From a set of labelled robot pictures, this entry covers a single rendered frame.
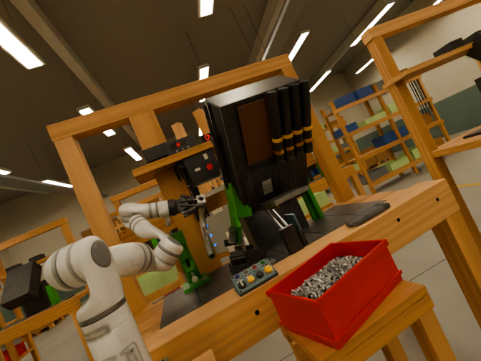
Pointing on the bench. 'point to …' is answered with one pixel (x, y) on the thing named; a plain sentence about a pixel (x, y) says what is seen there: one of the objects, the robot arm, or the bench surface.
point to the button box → (254, 278)
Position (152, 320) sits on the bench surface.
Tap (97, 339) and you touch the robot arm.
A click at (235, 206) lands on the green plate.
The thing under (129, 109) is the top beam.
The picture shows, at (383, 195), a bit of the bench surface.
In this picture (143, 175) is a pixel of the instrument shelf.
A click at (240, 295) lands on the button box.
